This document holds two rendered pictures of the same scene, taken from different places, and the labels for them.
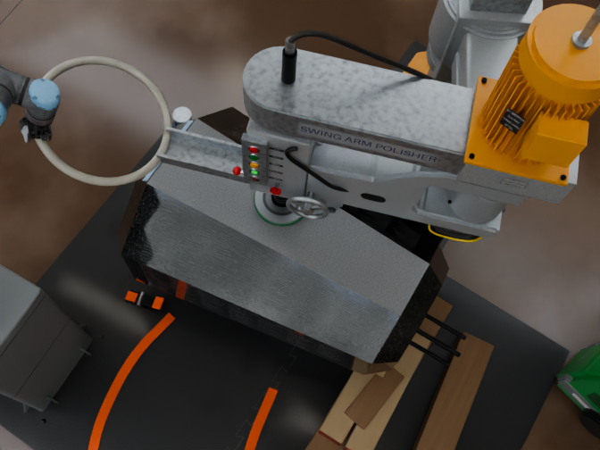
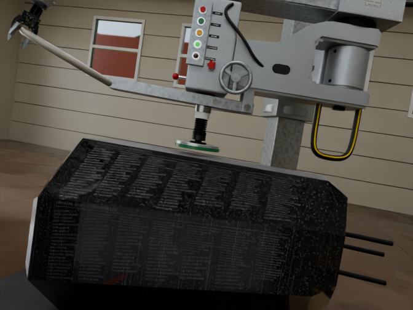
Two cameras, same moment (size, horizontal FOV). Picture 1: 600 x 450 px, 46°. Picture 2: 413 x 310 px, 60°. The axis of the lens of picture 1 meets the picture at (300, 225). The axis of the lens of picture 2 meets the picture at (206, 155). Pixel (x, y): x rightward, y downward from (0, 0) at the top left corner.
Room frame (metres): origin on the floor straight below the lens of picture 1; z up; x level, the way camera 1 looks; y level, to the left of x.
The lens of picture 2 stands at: (-0.61, 0.31, 0.98)
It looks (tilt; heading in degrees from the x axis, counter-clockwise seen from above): 4 degrees down; 351
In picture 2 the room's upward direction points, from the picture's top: 9 degrees clockwise
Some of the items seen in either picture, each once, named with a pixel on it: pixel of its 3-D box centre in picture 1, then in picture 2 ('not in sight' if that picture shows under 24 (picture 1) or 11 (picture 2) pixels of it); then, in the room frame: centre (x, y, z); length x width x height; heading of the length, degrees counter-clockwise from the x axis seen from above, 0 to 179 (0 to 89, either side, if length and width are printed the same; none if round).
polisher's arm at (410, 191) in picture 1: (399, 176); (291, 69); (1.06, -0.31, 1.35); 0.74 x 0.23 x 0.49; 83
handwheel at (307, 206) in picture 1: (309, 198); (235, 79); (0.98, -0.02, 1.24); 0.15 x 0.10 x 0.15; 83
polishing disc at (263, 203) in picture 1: (281, 198); (197, 144); (1.12, 0.08, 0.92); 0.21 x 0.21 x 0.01
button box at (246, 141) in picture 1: (255, 160); (199, 33); (1.01, 0.17, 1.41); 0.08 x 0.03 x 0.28; 83
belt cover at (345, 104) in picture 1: (404, 121); (293, 3); (1.07, -0.27, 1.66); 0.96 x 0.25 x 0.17; 83
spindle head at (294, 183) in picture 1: (308, 148); (228, 56); (1.11, 0.00, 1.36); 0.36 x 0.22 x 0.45; 83
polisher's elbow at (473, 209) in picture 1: (482, 186); (345, 70); (1.04, -0.57, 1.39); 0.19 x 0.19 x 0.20
